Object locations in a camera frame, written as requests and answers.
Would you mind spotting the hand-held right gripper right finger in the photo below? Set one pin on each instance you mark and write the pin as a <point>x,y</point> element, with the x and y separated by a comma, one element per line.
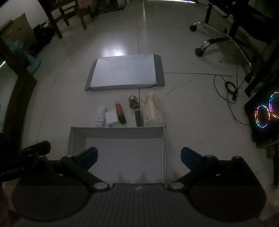
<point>188,157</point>

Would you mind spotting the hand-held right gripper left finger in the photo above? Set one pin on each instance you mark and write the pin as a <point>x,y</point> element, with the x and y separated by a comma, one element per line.
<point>89,156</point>

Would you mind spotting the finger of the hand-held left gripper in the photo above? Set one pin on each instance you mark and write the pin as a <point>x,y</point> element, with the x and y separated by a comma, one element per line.
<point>37,148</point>

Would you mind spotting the white cardboard box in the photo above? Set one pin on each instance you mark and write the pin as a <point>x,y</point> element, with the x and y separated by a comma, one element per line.
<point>122,150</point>

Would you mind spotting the white cylindrical device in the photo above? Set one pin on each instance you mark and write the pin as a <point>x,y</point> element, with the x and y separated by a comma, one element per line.
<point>101,115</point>

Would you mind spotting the white cube charger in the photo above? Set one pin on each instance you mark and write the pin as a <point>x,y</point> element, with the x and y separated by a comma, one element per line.
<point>112,118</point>

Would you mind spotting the orange and black tool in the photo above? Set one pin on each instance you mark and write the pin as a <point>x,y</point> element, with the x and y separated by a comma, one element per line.
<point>120,113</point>

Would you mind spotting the beige tissue pack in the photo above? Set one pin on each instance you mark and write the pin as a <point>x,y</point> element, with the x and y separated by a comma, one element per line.
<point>151,110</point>

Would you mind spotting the black rectangular bar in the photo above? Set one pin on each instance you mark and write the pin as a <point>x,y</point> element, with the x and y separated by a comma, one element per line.
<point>139,119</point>

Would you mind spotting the small toy figure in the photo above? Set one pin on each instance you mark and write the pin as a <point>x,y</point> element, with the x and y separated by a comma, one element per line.
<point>133,102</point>

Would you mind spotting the dark wooden furniture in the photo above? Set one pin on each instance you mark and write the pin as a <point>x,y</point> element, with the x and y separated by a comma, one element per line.
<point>17,102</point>

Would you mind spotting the computer case with coloured fans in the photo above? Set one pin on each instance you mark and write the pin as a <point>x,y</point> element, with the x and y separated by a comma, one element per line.
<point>261,122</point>

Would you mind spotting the teal floor fan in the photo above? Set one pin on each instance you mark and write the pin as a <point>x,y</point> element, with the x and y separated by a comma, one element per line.
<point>30,63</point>

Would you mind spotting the flat grey box lid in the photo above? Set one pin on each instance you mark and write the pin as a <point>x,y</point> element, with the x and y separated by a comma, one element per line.
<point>124,71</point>

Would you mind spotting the black table leg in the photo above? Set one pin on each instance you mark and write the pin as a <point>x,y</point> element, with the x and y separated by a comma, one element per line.
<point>259,76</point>

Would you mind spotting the dark bag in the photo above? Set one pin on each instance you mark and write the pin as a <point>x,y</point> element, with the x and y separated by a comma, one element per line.
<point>42,35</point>

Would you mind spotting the brown cardboard box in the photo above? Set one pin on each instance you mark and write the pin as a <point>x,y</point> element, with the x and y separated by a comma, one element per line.
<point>18,29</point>

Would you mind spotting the wooden chair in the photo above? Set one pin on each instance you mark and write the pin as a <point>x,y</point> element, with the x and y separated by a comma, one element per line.
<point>57,15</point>

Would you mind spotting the black pole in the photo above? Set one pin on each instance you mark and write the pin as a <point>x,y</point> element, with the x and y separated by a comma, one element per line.
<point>208,11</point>

